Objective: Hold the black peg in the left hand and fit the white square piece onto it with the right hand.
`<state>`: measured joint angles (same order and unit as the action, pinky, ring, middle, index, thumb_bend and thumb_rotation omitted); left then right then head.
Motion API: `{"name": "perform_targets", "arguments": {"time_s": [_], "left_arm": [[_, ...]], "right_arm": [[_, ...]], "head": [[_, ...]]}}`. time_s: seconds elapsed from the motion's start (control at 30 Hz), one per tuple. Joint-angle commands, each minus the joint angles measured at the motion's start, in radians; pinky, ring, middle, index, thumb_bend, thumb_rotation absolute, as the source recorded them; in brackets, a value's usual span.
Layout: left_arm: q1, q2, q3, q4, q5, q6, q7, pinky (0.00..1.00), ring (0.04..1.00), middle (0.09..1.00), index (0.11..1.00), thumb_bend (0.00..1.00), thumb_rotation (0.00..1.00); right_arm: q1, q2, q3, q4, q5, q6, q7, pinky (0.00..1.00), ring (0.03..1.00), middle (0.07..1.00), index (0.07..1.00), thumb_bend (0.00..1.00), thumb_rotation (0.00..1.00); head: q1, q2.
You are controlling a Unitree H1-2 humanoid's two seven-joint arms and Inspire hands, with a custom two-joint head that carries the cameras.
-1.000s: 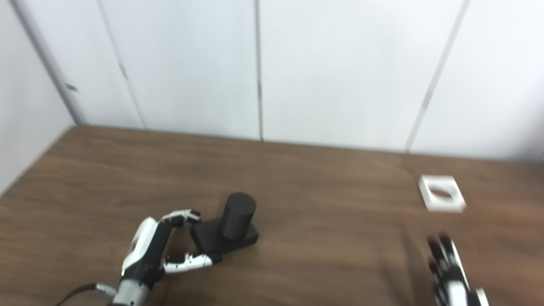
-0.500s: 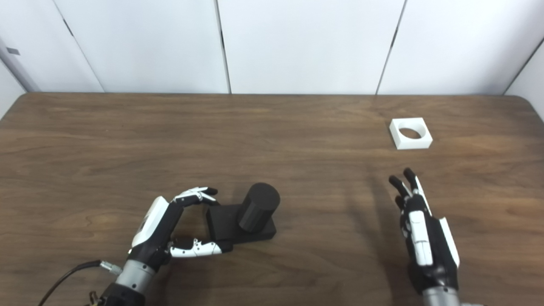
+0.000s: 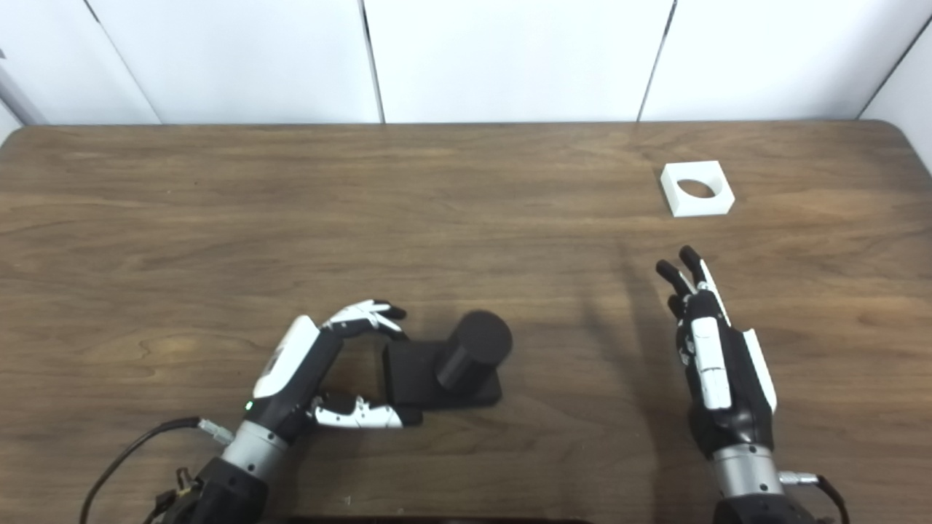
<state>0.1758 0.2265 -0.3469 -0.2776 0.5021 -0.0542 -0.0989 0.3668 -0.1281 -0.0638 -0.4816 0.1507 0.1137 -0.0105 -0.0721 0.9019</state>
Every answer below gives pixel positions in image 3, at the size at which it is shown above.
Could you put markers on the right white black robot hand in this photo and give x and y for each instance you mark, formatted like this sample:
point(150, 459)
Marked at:
point(717, 371)

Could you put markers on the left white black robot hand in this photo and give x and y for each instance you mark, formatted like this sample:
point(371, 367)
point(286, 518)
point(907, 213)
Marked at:
point(291, 364)

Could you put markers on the white square piece with hole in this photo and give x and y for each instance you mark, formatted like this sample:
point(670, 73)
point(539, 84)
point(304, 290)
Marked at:
point(699, 207)

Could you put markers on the black peg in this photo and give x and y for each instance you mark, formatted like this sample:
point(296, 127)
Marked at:
point(473, 349)

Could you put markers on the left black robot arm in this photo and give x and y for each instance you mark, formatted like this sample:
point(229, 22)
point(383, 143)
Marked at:
point(233, 487)

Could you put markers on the grey wall corner post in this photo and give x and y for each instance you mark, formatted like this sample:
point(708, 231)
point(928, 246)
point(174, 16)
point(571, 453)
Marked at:
point(14, 94)

